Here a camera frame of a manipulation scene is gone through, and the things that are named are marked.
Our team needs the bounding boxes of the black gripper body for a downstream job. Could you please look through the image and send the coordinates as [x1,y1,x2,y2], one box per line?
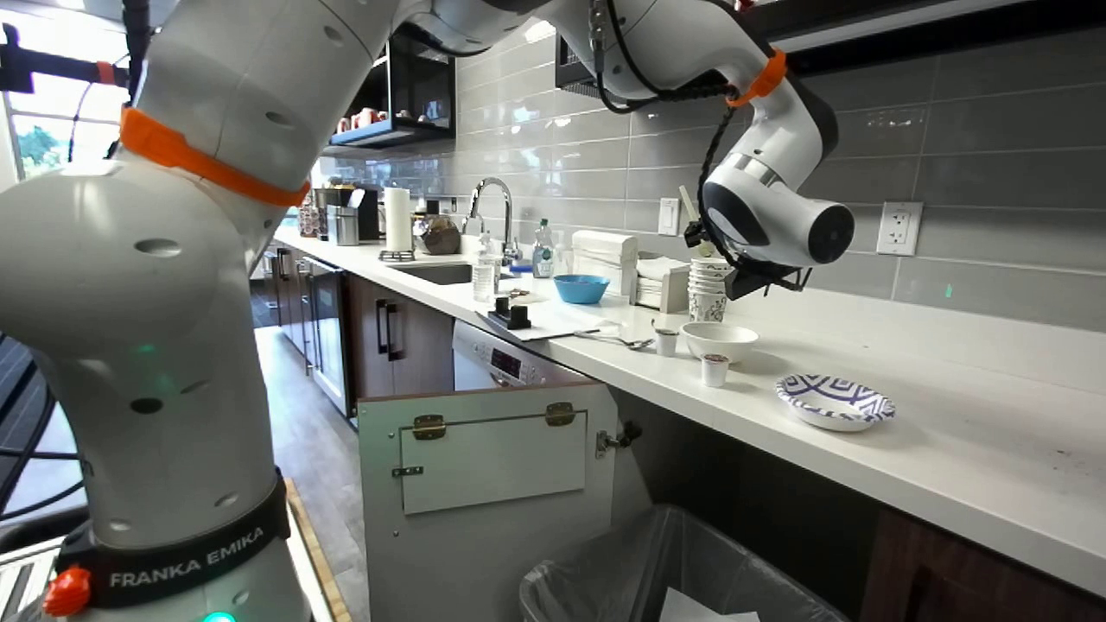
[719,252,813,307]

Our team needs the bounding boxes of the white bowl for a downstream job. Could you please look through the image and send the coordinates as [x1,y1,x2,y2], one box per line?
[681,317,762,367]

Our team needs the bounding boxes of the blue bowl with candies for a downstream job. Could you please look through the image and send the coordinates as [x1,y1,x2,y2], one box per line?
[548,269,616,310]

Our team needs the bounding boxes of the glass coffee pot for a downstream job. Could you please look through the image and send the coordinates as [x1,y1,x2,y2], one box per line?
[414,194,465,264]

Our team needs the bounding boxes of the dark coffee machine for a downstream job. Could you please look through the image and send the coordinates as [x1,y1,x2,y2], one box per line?
[322,181,386,250]

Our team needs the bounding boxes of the stack of printed paper cups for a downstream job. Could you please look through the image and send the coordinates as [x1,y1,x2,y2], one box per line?
[689,256,737,329]

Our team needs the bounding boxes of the small white napkin box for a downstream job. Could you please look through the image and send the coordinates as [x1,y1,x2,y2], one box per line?
[633,256,694,317]

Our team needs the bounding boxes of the blue patterned paper plate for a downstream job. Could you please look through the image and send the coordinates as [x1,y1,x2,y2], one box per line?
[774,370,898,434]

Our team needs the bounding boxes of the clear bottle blue label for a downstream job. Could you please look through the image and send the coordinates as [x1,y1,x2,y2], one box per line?
[530,217,561,283]

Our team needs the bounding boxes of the white board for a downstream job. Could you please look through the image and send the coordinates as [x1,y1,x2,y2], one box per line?
[474,305,603,346]

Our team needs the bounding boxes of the chrome gooseneck faucet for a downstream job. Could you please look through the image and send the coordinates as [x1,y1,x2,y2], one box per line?
[463,171,517,264]

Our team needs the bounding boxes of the black plastic holder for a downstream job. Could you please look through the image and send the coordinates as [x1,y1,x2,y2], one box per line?
[486,292,537,333]

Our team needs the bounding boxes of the clear plastic water bottle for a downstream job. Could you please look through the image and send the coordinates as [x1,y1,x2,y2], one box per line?
[470,232,503,307]

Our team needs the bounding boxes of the steel dishwasher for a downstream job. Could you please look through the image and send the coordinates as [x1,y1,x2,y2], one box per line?
[448,317,591,398]

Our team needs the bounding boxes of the steel sink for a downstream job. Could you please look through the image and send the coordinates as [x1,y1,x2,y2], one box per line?
[386,256,477,291]

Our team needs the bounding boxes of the dark base cabinet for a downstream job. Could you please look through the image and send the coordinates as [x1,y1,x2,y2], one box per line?
[342,269,459,401]

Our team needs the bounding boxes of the paper towel roll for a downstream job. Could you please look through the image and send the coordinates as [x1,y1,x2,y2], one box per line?
[381,183,419,265]

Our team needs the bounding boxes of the gray trash bin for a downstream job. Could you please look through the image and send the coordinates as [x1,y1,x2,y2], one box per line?
[516,502,853,622]

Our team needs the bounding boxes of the white paper sheets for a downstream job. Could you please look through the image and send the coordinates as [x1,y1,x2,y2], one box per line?
[657,583,767,622]

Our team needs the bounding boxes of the open cabinet door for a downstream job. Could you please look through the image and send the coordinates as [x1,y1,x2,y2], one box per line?
[351,379,653,622]

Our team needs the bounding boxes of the wooden base cabinet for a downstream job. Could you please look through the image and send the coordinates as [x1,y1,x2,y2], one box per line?
[857,503,1106,622]

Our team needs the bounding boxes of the black mounting bar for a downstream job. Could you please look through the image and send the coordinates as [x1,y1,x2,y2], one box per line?
[0,21,139,100]

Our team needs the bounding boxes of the white wall outlet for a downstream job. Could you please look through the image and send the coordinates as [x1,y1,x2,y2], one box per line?
[872,199,927,259]
[653,194,683,239]

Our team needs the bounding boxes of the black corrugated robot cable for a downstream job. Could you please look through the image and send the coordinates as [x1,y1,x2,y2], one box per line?
[576,0,753,250]

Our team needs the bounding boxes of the long dark wall shelf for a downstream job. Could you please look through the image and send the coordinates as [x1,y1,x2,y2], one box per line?
[548,0,1106,95]

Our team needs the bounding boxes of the open wall cabinet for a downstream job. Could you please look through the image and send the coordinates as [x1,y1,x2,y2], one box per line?
[325,30,459,155]

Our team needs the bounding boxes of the black cabinet handle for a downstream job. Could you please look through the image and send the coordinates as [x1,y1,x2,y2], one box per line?
[368,297,412,367]

